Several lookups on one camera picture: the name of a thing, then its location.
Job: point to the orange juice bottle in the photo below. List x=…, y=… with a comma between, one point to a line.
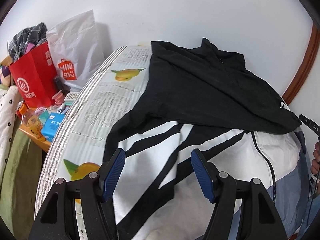
x=32, y=122

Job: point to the white Miniso plastic bag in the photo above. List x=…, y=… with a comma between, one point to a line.
x=75, y=49

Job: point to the fruit print tablecloth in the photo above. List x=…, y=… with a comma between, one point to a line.
x=78, y=145

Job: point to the blue tissue box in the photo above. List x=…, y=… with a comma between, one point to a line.
x=51, y=126

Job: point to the grey plaid cloth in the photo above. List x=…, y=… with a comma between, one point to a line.
x=35, y=35

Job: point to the white flower print quilt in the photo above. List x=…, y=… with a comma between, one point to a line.
x=10, y=98

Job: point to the green bed sheet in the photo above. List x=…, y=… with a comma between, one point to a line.
x=19, y=184

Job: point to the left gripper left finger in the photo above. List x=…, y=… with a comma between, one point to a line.
x=56, y=218

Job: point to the black white blue jacket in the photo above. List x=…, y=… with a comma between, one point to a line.
x=203, y=98

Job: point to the red paper shopping bag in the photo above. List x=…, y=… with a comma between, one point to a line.
x=34, y=75

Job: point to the pink small container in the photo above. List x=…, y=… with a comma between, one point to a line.
x=58, y=98

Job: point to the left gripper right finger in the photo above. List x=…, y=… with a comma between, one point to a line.
x=259, y=218

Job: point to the wooden bedside table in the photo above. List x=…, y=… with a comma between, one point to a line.
x=43, y=144

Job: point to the person's right hand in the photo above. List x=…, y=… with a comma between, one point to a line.
x=316, y=159

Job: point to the white remote control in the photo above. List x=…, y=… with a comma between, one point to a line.
x=70, y=98

